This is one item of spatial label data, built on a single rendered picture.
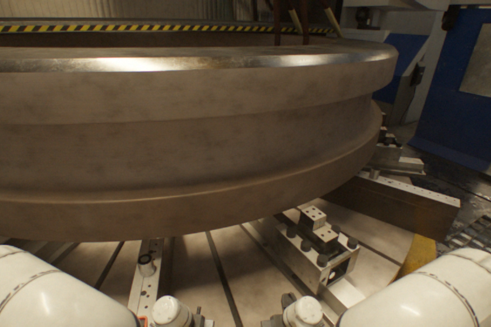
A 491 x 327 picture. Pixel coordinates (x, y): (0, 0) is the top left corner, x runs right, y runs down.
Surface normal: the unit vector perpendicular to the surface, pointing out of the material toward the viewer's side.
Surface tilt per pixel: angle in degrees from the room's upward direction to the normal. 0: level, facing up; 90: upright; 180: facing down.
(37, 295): 4
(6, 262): 13
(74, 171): 72
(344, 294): 0
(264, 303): 0
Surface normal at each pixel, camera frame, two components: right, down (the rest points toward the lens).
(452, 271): -0.09, -0.96
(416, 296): -0.26, -0.88
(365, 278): 0.02, -0.88
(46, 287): 0.17, -0.95
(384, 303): -0.64, -0.75
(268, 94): 0.41, 0.43
